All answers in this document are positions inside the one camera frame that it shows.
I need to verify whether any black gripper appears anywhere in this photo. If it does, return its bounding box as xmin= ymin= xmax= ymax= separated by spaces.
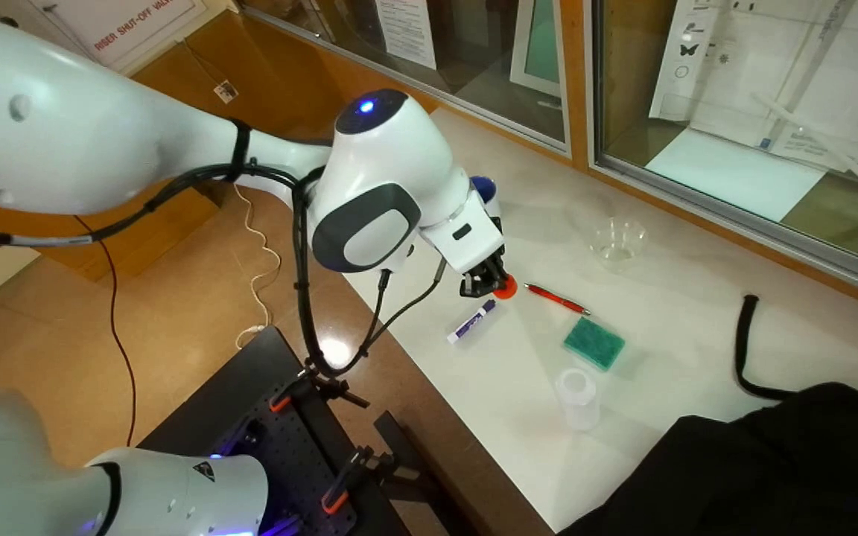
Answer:
xmin=459 ymin=250 xmax=509 ymax=302

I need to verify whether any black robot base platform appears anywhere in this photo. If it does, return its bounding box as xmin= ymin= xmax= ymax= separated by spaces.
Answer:
xmin=139 ymin=326 xmax=407 ymax=536

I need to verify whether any white blue marker pen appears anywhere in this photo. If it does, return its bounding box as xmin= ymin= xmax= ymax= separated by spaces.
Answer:
xmin=444 ymin=296 xmax=501 ymax=348

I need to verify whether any red pen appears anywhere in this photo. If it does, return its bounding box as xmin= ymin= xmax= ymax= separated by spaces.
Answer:
xmin=523 ymin=281 xmax=590 ymax=315

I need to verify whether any white cup blue inside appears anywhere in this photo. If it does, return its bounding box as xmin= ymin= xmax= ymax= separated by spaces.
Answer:
xmin=466 ymin=174 xmax=504 ymax=223

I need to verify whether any green sponge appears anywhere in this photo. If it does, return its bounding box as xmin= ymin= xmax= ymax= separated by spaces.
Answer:
xmin=559 ymin=312 xmax=629 ymax=373

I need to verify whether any clear glass bowl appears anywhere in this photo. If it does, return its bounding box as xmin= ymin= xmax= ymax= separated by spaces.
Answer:
xmin=590 ymin=211 xmax=649 ymax=266

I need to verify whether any clear plastic cup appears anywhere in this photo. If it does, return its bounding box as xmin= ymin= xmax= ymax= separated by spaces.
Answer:
xmin=554 ymin=366 xmax=605 ymax=433

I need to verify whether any black clamp orange grip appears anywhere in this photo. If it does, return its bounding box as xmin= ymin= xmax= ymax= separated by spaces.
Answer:
xmin=319 ymin=445 xmax=395 ymax=521
xmin=265 ymin=363 xmax=372 ymax=418

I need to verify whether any white framed green picture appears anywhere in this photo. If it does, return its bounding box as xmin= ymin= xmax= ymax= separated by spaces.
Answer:
xmin=506 ymin=0 xmax=566 ymax=101

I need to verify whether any white paper notice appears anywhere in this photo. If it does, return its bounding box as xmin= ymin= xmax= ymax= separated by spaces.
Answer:
xmin=372 ymin=0 xmax=441 ymax=71

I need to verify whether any light blue paper sheet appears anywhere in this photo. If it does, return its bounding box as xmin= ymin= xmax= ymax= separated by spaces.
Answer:
xmin=642 ymin=125 xmax=827 ymax=223

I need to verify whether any white strip with butterflies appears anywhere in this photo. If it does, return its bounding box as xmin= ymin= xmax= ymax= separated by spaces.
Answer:
xmin=645 ymin=0 xmax=733 ymax=125

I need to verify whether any black fabric bag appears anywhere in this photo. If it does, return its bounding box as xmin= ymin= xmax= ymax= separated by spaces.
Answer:
xmin=559 ymin=381 xmax=858 ymax=536

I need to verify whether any large white poster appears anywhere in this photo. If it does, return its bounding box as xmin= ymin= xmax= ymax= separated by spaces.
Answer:
xmin=691 ymin=0 xmax=858 ymax=195

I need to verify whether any white sign red text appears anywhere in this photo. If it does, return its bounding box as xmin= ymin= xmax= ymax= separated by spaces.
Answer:
xmin=51 ymin=0 xmax=204 ymax=75

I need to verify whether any white curly floor cable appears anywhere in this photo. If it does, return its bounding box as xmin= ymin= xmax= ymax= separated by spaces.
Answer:
xmin=229 ymin=183 xmax=282 ymax=351

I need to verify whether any wooden window post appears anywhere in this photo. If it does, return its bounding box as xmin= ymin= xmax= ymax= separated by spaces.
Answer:
xmin=557 ymin=0 xmax=597 ymax=171

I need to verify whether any black bag strap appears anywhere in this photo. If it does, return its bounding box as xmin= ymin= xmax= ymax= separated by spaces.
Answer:
xmin=733 ymin=291 xmax=792 ymax=405

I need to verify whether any white wall socket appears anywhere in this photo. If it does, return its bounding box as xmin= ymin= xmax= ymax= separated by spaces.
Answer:
xmin=212 ymin=78 xmax=243 ymax=107

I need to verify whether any thin black floor cable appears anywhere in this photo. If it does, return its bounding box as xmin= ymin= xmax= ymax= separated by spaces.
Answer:
xmin=75 ymin=211 xmax=142 ymax=449

